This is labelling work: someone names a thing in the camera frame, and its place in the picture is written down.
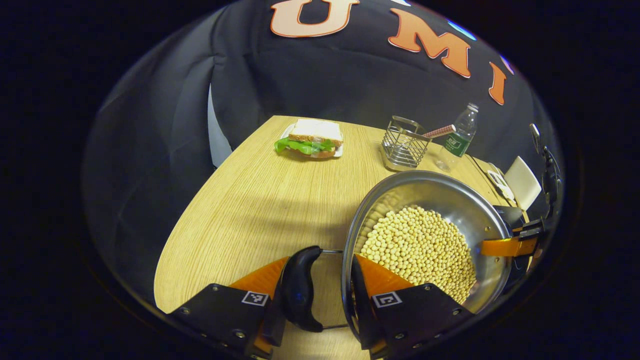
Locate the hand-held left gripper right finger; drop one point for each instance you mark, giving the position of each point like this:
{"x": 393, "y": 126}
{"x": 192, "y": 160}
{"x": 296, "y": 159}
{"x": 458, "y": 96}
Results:
{"x": 415, "y": 310}

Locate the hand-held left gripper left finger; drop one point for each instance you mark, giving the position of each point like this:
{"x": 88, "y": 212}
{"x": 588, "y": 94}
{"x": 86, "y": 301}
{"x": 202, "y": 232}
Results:
{"x": 225, "y": 315}

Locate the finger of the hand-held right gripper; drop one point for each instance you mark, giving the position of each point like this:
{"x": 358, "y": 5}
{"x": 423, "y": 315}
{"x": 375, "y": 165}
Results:
{"x": 505, "y": 247}

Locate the white box device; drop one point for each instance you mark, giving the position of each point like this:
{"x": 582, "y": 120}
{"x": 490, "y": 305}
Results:
{"x": 522, "y": 182}

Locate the pile of soybeans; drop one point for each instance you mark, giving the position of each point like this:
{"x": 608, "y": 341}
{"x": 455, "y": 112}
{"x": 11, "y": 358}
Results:
{"x": 420, "y": 245}

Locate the clear plastic water bottle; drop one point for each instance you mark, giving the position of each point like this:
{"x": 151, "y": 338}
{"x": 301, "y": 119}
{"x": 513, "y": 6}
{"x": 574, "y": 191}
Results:
{"x": 457, "y": 142}

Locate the pink striped straw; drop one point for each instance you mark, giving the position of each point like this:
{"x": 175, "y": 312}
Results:
{"x": 440, "y": 131}

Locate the sandwich with lettuce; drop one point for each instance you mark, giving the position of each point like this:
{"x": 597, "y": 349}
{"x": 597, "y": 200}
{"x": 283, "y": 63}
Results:
{"x": 315, "y": 132}

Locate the black backdrop cloth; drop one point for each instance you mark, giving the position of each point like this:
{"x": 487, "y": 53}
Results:
{"x": 325, "y": 75}

